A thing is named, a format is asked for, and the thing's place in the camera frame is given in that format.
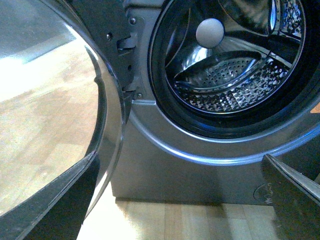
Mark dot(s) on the grey front-load washing machine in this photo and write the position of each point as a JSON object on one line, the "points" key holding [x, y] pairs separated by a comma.
{"points": [[209, 88]]}

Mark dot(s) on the orange warning sticker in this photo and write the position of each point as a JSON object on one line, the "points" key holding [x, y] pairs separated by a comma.
{"points": [[316, 109]]}

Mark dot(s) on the glass washing machine door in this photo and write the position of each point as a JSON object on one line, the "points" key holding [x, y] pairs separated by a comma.
{"points": [[60, 99]]}

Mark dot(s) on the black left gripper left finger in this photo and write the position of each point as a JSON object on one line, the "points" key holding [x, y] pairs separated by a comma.
{"points": [[56, 211]]}

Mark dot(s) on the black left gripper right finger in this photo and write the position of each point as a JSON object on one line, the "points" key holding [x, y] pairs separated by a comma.
{"points": [[295, 198]]}

